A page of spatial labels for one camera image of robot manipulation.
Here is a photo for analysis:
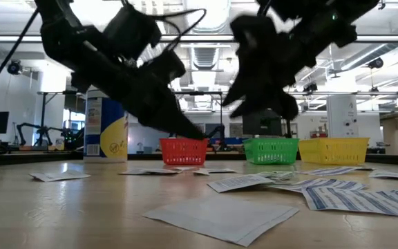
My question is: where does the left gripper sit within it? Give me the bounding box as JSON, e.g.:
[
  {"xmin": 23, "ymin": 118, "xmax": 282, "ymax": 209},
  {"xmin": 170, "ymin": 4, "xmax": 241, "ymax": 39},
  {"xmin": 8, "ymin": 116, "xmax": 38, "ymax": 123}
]
[{"xmin": 70, "ymin": 62, "xmax": 208, "ymax": 141}]

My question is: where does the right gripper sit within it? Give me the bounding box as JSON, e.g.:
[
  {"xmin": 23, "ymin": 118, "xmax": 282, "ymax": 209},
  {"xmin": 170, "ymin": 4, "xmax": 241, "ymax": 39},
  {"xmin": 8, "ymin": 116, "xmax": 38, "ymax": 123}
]
[{"xmin": 221, "ymin": 20, "xmax": 339, "ymax": 120}]

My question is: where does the white gauze pad packet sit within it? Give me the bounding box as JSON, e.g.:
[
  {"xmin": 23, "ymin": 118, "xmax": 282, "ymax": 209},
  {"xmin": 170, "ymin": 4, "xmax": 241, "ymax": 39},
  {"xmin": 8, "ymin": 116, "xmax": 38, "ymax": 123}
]
[
  {"xmin": 142, "ymin": 196, "xmax": 300, "ymax": 248},
  {"xmin": 193, "ymin": 167, "xmax": 238, "ymax": 176}
]

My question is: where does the black computer monitor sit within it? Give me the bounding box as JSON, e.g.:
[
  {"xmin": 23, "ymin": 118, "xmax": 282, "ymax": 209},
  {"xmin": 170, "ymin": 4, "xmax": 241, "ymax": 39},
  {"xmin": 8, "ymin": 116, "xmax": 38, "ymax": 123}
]
[{"xmin": 242, "ymin": 110, "xmax": 283, "ymax": 136}]

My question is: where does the red plastic basket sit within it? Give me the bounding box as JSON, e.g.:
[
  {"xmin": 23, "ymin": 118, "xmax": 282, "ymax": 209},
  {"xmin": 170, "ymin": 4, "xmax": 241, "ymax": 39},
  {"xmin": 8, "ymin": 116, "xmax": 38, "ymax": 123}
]
[{"xmin": 160, "ymin": 138, "xmax": 209, "ymax": 166}]

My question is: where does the green plastic basket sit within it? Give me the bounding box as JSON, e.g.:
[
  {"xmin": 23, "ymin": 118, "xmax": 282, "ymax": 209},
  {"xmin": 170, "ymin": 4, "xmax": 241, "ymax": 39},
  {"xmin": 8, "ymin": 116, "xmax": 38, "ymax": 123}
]
[{"xmin": 243, "ymin": 137, "xmax": 300, "ymax": 165}]

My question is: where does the wipes canister with white lid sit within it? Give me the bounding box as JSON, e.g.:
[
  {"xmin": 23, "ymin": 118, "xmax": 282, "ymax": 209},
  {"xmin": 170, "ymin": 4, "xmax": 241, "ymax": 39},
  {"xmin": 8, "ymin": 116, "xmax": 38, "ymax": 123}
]
[{"xmin": 83, "ymin": 88, "xmax": 130, "ymax": 163}]

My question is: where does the small green print bandage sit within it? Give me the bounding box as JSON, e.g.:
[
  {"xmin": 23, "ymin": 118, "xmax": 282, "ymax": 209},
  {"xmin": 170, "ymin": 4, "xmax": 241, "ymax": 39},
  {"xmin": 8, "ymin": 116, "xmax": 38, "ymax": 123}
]
[{"xmin": 254, "ymin": 171, "xmax": 295, "ymax": 179}]

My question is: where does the white column panel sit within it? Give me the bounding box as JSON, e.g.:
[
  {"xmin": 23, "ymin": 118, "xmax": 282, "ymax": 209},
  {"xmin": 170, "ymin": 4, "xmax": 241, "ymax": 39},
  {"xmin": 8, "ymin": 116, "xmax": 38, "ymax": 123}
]
[{"xmin": 326, "ymin": 95, "xmax": 359, "ymax": 139}]

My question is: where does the yellow plastic basket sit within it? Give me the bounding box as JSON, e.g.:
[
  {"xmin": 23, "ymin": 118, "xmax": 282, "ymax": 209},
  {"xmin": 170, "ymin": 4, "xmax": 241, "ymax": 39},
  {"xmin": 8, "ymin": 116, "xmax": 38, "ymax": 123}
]
[{"xmin": 298, "ymin": 137, "xmax": 371, "ymax": 165}]

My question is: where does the blue striped bandage wrapper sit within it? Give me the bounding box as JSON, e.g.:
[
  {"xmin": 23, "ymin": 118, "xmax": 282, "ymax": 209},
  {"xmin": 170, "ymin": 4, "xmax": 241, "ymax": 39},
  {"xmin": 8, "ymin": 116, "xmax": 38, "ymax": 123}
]
[
  {"xmin": 271, "ymin": 177, "xmax": 368, "ymax": 192},
  {"xmin": 298, "ymin": 166, "xmax": 363, "ymax": 177},
  {"xmin": 301, "ymin": 186, "xmax": 398, "ymax": 219}
]

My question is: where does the black background stand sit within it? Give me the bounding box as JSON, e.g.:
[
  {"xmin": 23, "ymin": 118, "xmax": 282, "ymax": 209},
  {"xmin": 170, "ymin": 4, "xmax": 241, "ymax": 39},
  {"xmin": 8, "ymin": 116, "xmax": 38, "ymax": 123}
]
[{"xmin": 36, "ymin": 91, "xmax": 86, "ymax": 148}]

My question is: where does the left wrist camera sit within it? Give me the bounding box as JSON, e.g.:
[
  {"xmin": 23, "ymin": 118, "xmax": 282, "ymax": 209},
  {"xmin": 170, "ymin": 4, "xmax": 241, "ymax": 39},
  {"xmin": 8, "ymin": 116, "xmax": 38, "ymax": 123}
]
[{"xmin": 140, "ymin": 50, "xmax": 187, "ymax": 84}]

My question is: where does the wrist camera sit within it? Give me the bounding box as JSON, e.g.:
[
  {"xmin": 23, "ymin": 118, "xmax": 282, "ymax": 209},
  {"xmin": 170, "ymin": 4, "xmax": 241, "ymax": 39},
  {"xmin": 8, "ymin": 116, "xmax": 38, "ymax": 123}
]
[
  {"xmin": 229, "ymin": 14, "xmax": 281, "ymax": 53},
  {"xmin": 140, "ymin": 50, "xmax": 187, "ymax": 84}
]

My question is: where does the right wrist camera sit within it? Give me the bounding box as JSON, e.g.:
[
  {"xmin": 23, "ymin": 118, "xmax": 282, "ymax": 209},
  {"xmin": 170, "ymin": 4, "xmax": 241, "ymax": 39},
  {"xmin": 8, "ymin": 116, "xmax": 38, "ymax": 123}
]
[{"xmin": 229, "ymin": 14, "xmax": 281, "ymax": 53}]

